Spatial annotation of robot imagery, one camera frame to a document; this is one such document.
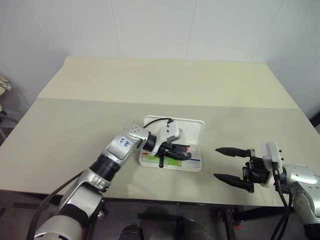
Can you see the white plastic pencil case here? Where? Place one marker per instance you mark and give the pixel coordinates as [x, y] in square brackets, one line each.
[192, 130]

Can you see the dark object at wall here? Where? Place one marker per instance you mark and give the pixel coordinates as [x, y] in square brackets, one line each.
[316, 115]

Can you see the small silver metal fitting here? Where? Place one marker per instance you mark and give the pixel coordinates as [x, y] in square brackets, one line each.
[100, 214]

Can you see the black crossbar under table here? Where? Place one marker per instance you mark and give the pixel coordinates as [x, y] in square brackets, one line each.
[162, 216]

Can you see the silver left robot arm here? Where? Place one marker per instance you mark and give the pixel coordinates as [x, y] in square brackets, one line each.
[117, 147]

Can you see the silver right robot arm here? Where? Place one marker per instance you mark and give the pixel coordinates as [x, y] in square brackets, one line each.
[302, 180]

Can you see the green highlighter pen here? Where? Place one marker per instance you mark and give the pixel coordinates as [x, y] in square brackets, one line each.
[152, 159]

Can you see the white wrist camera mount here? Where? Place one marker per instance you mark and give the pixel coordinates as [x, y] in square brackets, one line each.
[271, 152]
[168, 132]

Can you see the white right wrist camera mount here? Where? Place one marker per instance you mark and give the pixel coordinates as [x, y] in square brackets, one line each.
[271, 152]

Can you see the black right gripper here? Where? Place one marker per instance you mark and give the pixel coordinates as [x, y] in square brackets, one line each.
[256, 172]

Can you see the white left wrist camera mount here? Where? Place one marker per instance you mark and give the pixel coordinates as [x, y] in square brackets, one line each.
[168, 132]

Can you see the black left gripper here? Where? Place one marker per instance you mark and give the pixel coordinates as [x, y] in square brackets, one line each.
[170, 147]

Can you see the beige bag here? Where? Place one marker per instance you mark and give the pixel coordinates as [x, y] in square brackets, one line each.
[3, 83]

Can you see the black clamp with red parts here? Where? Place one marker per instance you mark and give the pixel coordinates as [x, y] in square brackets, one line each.
[228, 220]

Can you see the dark rounded shape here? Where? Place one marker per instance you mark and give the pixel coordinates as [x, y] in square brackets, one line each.
[132, 232]
[193, 230]

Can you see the red and black marker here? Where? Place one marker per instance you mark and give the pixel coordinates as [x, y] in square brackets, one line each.
[188, 149]

